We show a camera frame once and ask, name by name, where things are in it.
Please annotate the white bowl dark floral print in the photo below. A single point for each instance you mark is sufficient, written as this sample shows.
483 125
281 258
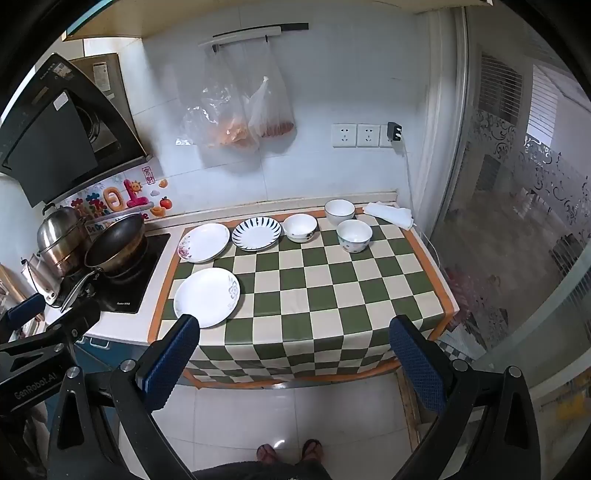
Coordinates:
300 228

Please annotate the person's dark clothing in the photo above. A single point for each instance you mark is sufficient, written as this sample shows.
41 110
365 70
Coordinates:
263 471

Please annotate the plain white bowl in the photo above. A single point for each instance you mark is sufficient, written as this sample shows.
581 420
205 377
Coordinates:
340 211

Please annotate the white plate pink floral print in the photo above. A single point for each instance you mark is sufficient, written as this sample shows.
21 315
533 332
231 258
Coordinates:
204 242

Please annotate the green checkered tablecloth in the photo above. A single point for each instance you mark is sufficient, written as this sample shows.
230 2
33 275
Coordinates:
314 300

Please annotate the black induction cooktop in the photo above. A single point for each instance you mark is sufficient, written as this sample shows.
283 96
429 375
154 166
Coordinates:
138 286

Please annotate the white folded cloth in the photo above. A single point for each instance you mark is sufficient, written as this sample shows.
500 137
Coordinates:
390 214

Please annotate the person's right foot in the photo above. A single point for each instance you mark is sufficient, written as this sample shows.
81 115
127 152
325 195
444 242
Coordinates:
311 450

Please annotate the white blue-striped bowl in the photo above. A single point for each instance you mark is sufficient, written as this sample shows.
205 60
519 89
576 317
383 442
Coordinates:
205 297

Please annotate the white plate black striped rim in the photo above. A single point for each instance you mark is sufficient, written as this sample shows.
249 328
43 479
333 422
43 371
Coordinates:
256 234

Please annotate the frosted glass sliding door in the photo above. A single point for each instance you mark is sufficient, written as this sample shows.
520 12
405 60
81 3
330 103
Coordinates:
517 207

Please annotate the clear plastic bag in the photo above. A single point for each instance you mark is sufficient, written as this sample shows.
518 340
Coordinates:
217 110

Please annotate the dark frying pan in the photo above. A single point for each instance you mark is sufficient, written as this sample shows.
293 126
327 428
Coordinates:
115 240

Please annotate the white plastic bag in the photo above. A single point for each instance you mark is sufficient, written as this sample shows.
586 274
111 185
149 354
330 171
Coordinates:
270 108

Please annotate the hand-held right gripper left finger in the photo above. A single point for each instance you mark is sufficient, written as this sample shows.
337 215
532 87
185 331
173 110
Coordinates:
171 360

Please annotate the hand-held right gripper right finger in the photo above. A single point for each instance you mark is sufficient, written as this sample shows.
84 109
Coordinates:
415 364

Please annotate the wall hook rail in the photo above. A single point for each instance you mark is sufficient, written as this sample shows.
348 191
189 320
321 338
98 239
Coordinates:
251 34

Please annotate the black charger plug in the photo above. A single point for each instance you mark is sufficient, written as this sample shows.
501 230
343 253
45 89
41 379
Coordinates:
395 132

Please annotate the steel pot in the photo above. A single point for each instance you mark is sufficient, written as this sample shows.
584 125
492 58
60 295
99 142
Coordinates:
57 230

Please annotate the colorful wall stickers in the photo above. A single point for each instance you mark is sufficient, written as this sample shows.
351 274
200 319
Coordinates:
127 196

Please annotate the black range hood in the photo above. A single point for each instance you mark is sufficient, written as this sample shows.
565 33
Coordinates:
46 138

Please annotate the blue base cabinet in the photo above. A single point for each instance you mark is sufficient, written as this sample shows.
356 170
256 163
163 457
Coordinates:
105 351

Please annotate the person's left foot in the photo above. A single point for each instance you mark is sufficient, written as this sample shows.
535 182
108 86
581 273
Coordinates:
268 453

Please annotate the person's foot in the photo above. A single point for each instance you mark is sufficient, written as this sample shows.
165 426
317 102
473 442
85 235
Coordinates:
311 450
268 453

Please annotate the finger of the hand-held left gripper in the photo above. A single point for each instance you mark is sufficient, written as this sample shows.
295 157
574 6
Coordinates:
74 321
25 310

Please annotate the white wall socket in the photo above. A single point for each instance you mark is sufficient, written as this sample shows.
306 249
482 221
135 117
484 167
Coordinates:
344 135
368 135

